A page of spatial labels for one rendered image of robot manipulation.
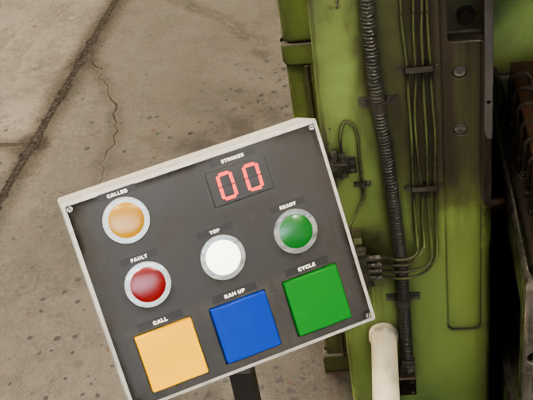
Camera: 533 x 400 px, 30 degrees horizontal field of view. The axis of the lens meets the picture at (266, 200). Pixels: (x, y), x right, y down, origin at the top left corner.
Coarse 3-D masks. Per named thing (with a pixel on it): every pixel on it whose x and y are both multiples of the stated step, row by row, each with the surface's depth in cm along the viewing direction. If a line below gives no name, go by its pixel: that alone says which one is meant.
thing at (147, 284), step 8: (136, 272) 123; (144, 272) 123; (152, 272) 123; (160, 272) 124; (136, 280) 123; (144, 280) 123; (152, 280) 123; (160, 280) 124; (136, 288) 123; (144, 288) 123; (152, 288) 123; (160, 288) 124; (136, 296) 123; (144, 296) 123; (152, 296) 124; (160, 296) 124
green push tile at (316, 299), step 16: (320, 272) 128; (336, 272) 129; (288, 288) 127; (304, 288) 128; (320, 288) 128; (336, 288) 129; (288, 304) 128; (304, 304) 128; (320, 304) 129; (336, 304) 129; (304, 320) 128; (320, 320) 129; (336, 320) 129
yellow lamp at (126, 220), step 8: (120, 208) 122; (128, 208) 122; (136, 208) 122; (112, 216) 121; (120, 216) 122; (128, 216) 122; (136, 216) 122; (112, 224) 121; (120, 224) 122; (128, 224) 122; (136, 224) 122; (120, 232) 122; (128, 232) 122; (136, 232) 122
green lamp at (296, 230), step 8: (288, 216) 127; (296, 216) 127; (304, 216) 127; (288, 224) 127; (296, 224) 127; (304, 224) 127; (280, 232) 127; (288, 232) 127; (296, 232) 127; (304, 232) 128; (312, 232) 128; (288, 240) 127; (296, 240) 127; (304, 240) 128
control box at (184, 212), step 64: (128, 192) 122; (192, 192) 124; (256, 192) 126; (320, 192) 128; (128, 256) 123; (192, 256) 125; (256, 256) 127; (320, 256) 129; (128, 320) 123; (192, 320) 125; (128, 384) 124; (192, 384) 126
